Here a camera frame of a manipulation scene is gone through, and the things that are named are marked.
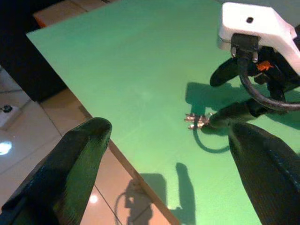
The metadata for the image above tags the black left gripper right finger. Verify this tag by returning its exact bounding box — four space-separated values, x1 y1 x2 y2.
228 122 300 225

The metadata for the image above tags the dark cabinet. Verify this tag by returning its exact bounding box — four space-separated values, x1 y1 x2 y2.
0 0 69 103

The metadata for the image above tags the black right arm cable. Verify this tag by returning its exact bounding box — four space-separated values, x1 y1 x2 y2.
230 34 300 112

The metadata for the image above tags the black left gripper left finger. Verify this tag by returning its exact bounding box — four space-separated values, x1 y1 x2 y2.
0 117 113 225

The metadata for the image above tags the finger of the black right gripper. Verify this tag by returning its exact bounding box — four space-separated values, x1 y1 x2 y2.
209 58 244 88
208 98 266 129

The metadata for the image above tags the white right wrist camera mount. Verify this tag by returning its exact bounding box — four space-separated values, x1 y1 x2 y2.
217 1 300 76

